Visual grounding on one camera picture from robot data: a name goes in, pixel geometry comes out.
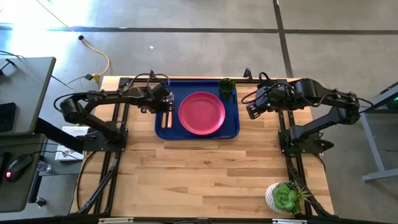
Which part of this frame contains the white printed box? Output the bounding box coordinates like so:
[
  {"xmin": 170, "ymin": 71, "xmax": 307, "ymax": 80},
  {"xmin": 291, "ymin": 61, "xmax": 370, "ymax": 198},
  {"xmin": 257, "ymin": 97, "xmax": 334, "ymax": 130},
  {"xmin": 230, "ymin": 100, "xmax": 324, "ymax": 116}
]
[{"xmin": 55, "ymin": 126, "xmax": 85, "ymax": 162}]

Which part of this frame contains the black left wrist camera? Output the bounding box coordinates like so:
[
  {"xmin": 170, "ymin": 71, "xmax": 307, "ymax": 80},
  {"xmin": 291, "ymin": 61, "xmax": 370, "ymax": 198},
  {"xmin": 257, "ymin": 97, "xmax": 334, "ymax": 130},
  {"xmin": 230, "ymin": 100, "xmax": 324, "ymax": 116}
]
[{"xmin": 151, "ymin": 82, "xmax": 172, "ymax": 101}]

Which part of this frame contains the yellow power cable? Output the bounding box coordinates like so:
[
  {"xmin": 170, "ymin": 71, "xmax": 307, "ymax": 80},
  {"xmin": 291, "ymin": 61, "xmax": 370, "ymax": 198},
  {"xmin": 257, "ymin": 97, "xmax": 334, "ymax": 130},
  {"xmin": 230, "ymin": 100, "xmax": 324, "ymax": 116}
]
[{"xmin": 78, "ymin": 34, "xmax": 111, "ymax": 83}]

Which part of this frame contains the grey metal table frame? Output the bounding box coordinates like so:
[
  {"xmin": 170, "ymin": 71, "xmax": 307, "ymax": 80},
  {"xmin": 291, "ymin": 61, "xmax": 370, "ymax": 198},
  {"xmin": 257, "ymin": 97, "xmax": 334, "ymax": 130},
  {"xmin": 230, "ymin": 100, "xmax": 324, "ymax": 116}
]
[{"xmin": 343, "ymin": 81, "xmax": 398, "ymax": 183}]

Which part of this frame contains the black computer mouse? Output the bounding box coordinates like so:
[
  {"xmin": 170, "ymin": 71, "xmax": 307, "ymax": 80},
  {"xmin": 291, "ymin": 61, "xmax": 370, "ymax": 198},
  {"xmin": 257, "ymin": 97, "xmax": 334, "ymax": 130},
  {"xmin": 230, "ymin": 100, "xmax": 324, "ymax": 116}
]
[{"xmin": 5, "ymin": 154, "xmax": 34, "ymax": 183}]

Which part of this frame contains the black aluminium table frame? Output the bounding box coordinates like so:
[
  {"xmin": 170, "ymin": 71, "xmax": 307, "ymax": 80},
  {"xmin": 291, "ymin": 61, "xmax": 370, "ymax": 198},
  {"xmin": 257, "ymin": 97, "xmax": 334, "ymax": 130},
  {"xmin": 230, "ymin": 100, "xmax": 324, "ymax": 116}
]
[{"xmin": 70, "ymin": 68, "xmax": 335, "ymax": 224}]

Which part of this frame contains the blue plastic tray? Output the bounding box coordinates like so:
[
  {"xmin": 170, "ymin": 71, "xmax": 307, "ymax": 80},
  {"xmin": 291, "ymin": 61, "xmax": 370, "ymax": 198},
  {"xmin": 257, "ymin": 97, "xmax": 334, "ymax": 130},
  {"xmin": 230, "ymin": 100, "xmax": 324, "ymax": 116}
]
[{"xmin": 154, "ymin": 80, "xmax": 241, "ymax": 140}]

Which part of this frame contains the clear water bottle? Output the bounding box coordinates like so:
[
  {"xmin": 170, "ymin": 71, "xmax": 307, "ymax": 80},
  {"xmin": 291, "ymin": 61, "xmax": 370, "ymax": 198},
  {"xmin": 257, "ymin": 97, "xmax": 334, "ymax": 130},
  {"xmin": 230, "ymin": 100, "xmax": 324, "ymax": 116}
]
[{"xmin": 36, "ymin": 161, "xmax": 53, "ymax": 174}]

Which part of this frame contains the dark grey desk top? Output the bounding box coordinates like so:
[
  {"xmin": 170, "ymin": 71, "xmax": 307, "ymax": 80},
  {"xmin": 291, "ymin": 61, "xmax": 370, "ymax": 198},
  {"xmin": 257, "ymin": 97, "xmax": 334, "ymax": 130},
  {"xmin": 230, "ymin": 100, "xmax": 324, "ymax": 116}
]
[{"xmin": 0, "ymin": 133, "xmax": 47, "ymax": 214}]

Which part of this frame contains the green faceted plastic cup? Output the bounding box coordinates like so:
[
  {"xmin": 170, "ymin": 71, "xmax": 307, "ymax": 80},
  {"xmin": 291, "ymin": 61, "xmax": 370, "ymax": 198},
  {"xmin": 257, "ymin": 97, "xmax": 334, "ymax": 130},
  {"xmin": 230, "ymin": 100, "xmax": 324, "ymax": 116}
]
[{"xmin": 218, "ymin": 77, "xmax": 236, "ymax": 101}]

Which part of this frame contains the black flat device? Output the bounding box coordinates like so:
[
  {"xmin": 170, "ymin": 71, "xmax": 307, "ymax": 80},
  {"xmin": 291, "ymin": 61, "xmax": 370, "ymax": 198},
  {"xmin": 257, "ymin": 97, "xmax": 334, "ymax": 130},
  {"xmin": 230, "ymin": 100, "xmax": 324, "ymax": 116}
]
[{"xmin": 0, "ymin": 102, "xmax": 16, "ymax": 133}]

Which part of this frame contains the succulent plant in white pot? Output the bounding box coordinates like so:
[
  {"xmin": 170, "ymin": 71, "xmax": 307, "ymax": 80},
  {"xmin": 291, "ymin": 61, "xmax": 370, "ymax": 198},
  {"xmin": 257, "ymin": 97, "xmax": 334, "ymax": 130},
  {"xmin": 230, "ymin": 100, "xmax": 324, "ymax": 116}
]
[{"xmin": 264, "ymin": 180, "xmax": 312, "ymax": 215}]

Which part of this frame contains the fork with wooden handle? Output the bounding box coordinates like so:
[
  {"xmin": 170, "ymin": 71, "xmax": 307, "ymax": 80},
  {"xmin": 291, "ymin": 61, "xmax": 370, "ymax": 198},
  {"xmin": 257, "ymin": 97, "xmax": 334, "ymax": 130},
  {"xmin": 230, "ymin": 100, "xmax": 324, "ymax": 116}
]
[{"xmin": 167, "ymin": 92, "xmax": 174, "ymax": 129}]

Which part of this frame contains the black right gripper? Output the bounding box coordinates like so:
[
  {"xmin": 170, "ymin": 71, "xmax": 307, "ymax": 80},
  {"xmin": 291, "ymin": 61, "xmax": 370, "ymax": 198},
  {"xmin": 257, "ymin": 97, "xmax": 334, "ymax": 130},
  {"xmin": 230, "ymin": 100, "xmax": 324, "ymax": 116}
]
[{"xmin": 246, "ymin": 81, "xmax": 295, "ymax": 121}]

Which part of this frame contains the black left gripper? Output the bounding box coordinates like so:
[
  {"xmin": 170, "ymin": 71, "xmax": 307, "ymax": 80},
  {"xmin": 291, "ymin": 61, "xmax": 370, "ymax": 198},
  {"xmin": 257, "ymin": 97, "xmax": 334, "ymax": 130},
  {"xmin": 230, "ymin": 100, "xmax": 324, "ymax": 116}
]
[{"xmin": 139, "ymin": 86, "xmax": 175, "ymax": 114}]

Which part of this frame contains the silver metal bracket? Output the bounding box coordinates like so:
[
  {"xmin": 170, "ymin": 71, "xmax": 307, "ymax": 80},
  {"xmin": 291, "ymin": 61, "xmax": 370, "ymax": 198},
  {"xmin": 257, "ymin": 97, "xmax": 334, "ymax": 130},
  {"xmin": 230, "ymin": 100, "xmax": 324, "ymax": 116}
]
[
  {"xmin": 272, "ymin": 218, "xmax": 308, "ymax": 224},
  {"xmin": 98, "ymin": 217, "xmax": 134, "ymax": 224}
]

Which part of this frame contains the thin yellow cord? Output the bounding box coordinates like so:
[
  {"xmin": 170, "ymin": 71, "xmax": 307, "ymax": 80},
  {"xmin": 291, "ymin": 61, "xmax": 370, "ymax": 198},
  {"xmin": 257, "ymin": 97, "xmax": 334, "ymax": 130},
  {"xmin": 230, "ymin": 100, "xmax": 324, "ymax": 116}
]
[{"xmin": 35, "ymin": 0, "xmax": 75, "ymax": 32}]

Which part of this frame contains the pink round plate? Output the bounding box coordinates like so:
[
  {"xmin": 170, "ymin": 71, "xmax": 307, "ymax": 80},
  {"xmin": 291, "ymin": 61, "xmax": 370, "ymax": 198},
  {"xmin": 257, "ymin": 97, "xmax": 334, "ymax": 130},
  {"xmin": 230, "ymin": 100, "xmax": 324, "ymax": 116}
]
[{"xmin": 178, "ymin": 91, "xmax": 226, "ymax": 136}]

